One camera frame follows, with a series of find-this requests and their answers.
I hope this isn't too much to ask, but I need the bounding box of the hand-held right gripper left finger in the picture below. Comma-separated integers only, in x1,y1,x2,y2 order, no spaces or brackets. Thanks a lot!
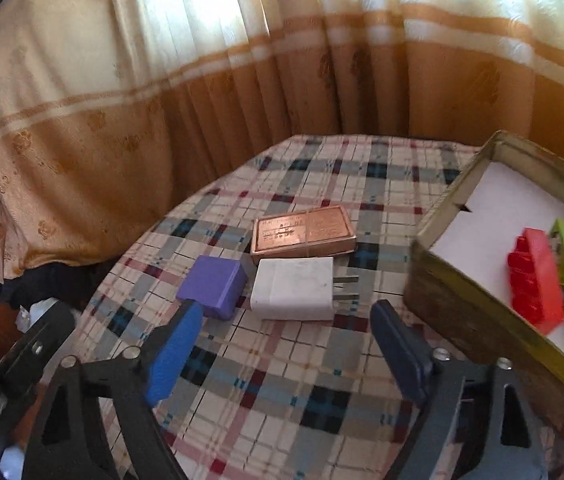
22,299,206,480

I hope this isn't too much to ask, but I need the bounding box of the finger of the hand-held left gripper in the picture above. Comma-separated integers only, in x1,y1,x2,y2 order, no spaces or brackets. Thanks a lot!
0,299,77,461

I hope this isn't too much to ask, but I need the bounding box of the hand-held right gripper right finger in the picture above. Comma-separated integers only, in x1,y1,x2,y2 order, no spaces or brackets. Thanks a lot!
369,299,550,480

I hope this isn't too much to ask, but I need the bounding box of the gold metal tin tray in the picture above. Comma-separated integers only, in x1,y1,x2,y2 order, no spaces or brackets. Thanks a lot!
403,130,564,436

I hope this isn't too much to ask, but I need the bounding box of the purple block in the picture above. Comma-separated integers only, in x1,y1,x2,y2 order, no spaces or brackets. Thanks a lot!
177,255,249,321

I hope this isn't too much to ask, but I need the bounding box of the white charger plug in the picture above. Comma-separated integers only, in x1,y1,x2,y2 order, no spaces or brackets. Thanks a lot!
250,257,360,321

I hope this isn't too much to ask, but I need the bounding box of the red toy brick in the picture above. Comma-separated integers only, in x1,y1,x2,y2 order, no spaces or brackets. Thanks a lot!
508,227,564,336

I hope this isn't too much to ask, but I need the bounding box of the copper coloured box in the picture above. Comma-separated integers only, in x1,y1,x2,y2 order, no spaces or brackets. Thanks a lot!
251,205,357,267

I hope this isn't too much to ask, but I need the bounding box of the dark cloth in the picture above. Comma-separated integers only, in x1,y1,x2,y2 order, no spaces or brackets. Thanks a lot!
0,260,128,311

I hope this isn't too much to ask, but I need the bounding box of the white paper liner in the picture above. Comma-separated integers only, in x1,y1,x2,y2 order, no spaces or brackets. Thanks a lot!
432,160,564,366

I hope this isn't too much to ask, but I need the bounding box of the cream and orange curtain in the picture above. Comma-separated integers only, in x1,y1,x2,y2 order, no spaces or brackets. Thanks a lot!
0,0,564,281

